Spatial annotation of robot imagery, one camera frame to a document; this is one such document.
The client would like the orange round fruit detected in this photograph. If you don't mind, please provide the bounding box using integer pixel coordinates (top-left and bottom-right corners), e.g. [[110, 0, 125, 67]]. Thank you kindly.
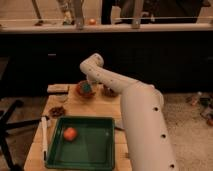
[[63, 127, 78, 141]]

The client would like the tan rectangular block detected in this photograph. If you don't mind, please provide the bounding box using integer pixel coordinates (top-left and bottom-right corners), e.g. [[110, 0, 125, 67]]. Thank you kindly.
[[47, 84, 69, 93]]

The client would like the small dish of nuts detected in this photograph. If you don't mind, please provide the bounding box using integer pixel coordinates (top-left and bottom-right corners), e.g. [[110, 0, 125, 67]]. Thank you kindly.
[[49, 106, 66, 117]]

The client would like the white marker pen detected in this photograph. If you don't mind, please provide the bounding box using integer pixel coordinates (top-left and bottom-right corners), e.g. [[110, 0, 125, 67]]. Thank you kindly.
[[41, 116, 48, 161]]

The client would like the grey blue cloth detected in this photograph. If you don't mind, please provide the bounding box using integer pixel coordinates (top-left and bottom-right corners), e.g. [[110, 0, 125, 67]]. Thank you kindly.
[[115, 120, 124, 131]]

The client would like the dark brown bowl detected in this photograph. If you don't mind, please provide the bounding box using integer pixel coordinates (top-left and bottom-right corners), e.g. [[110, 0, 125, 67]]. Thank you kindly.
[[102, 85, 118, 97]]

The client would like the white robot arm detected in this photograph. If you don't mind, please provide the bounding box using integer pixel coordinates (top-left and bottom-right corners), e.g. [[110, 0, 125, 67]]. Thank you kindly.
[[80, 53, 179, 171]]

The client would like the green plastic tray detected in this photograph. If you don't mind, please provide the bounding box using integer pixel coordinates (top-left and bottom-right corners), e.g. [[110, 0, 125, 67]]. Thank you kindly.
[[45, 116, 115, 171]]

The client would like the black office chair base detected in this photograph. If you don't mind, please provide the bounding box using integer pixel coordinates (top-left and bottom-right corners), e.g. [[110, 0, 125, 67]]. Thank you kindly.
[[0, 100, 42, 171]]

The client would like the red orange bowl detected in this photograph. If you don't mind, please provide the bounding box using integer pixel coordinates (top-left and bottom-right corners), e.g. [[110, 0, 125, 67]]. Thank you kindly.
[[76, 80, 96, 98]]

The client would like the teal green sponge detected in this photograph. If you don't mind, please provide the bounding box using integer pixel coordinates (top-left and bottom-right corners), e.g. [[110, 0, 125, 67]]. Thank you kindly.
[[82, 84, 92, 93]]

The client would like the small orange ball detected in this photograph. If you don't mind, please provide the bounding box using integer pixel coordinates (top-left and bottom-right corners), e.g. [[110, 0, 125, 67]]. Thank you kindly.
[[89, 18, 97, 25]]

